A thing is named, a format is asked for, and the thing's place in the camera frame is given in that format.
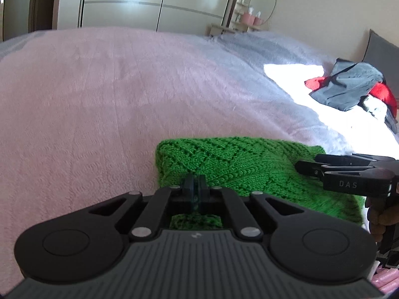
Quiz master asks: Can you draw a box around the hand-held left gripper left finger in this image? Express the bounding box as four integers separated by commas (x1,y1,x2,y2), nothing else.
89,174,196,242

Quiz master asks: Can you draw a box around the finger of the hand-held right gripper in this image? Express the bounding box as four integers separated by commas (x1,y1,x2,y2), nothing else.
314,153,399,167
295,160,394,179

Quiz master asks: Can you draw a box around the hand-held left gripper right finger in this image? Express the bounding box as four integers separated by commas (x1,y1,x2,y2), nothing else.
196,174,308,241

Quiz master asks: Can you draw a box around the green knit sweater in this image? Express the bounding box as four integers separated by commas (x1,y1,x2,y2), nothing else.
155,136,367,230

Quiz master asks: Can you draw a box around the person's right hand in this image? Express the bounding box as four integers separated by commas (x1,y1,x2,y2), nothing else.
364,197,388,244

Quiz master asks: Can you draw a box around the dark grey garment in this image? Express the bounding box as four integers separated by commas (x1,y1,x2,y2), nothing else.
384,108,399,135

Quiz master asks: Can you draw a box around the white and grey garment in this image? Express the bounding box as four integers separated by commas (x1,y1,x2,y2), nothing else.
358,95,390,119

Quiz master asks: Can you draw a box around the red garment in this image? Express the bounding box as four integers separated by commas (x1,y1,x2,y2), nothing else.
304,76,399,114

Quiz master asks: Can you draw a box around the pink plastic packet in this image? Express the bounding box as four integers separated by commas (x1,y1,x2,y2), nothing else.
378,282,399,295
373,267,399,283

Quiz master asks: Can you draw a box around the grey pillow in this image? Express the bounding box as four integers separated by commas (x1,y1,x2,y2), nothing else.
362,29,399,100

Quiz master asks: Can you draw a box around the white vanity table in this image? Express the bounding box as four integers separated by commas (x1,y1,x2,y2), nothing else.
208,23,265,38

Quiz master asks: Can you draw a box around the white shelf unit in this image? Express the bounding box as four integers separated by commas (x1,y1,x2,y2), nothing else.
232,0,250,25

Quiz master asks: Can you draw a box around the beige wardrobe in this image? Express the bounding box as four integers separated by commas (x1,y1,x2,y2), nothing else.
56,0,241,35

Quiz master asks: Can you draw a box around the beige door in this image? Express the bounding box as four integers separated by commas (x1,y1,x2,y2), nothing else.
0,0,33,42

